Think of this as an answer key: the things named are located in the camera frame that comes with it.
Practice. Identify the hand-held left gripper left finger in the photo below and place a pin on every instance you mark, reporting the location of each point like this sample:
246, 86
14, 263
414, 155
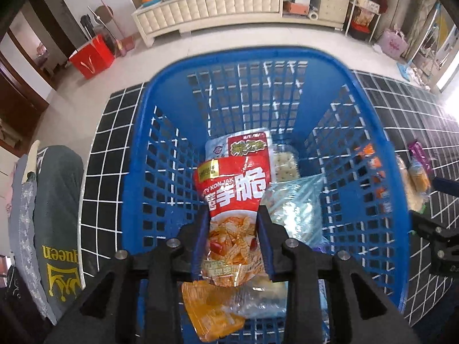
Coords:
200, 251

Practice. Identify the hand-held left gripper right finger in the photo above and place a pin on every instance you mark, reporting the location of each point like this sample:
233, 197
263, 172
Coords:
265, 247

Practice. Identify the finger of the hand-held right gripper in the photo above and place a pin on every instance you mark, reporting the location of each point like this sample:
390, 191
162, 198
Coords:
446, 185
434, 231

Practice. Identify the clear packet of round biscuits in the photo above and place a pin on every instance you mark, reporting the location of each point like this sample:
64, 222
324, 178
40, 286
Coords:
419, 179

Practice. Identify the purple snack packet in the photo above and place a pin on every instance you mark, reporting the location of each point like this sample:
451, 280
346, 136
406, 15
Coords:
419, 152

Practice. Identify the blue clear biscuit packet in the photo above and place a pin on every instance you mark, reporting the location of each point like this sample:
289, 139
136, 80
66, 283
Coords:
294, 204

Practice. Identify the orange snack packet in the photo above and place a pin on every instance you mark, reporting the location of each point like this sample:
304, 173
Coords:
208, 311

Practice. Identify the colourful snack packet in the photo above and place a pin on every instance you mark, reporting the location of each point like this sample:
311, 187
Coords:
374, 163

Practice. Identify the white and red snack pouch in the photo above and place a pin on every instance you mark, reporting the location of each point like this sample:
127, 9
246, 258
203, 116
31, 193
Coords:
247, 143

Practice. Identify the blue plastic basket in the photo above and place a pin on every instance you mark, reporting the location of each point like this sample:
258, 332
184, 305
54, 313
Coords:
251, 54

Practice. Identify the blue mop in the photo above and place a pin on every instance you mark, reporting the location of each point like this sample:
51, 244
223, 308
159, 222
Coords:
403, 70

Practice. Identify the arched standing mirror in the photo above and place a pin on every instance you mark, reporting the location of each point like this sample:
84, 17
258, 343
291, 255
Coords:
439, 43

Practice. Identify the grey queen cushion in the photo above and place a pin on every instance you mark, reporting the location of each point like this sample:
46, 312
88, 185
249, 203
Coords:
57, 204

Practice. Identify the pink bag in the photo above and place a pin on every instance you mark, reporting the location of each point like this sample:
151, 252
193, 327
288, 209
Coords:
392, 44

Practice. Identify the grey lace cloth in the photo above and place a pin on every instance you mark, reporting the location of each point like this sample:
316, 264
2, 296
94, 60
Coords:
23, 222

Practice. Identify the patterned curtain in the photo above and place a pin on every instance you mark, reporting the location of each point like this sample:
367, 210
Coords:
419, 0

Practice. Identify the white shelf rack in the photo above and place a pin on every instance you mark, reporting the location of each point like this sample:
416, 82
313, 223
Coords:
365, 16

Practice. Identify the cream cloth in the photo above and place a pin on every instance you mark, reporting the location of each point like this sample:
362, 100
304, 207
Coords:
34, 157

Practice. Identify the white paper roll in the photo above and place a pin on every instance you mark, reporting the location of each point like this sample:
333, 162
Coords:
313, 15

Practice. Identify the broom with red dustpan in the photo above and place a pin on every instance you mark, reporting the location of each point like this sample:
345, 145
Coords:
125, 46

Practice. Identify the red gift bag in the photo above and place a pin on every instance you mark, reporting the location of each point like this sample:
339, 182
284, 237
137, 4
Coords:
93, 59

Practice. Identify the orange box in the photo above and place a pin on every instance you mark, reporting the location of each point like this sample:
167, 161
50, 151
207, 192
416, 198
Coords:
297, 8

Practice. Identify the dark wooden door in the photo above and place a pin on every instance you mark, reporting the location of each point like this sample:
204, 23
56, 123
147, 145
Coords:
21, 93

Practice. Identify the white TV cabinet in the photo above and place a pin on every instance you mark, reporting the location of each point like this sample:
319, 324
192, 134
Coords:
215, 5

